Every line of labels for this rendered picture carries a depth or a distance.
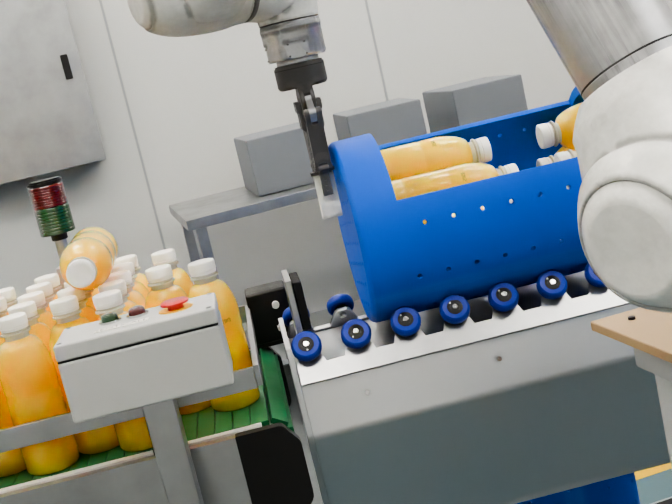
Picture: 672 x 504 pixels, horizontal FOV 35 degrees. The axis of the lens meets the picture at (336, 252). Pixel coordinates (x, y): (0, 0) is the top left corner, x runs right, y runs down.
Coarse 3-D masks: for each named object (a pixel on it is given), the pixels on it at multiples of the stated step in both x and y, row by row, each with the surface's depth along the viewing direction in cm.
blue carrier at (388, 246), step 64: (512, 128) 176; (384, 192) 152; (448, 192) 152; (512, 192) 152; (576, 192) 153; (384, 256) 152; (448, 256) 153; (512, 256) 155; (576, 256) 159; (384, 320) 163
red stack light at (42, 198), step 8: (56, 184) 192; (32, 192) 192; (40, 192) 191; (48, 192) 191; (56, 192) 192; (64, 192) 194; (32, 200) 192; (40, 200) 191; (48, 200) 191; (56, 200) 192; (64, 200) 194; (40, 208) 192
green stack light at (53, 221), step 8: (48, 208) 192; (56, 208) 192; (64, 208) 193; (40, 216) 192; (48, 216) 192; (56, 216) 192; (64, 216) 193; (72, 216) 196; (40, 224) 193; (48, 224) 192; (56, 224) 192; (64, 224) 193; (72, 224) 195; (40, 232) 194; (48, 232) 193; (56, 232) 192; (64, 232) 193
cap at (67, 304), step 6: (54, 300) 150; (60, 300) 149; (66, 300) 148; (72, 300) 148; (54, 306) 148; (60, 306) 147; (66, 306) 148; (72, 306) 148; (78, 306) 149; (54, 312) 148; (60, 312) 148; (66, 312) 148
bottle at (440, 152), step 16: (416, 144) 164; (432, 144) 163; (448, 144) 163; (464, 144) 164; (384, 160) 162; (400, 160) 162; (416, 160) 162; (432, 160) 162; (448, 160) 162; (464, 160) 163; (480, 160) 166; (400, 176) 162
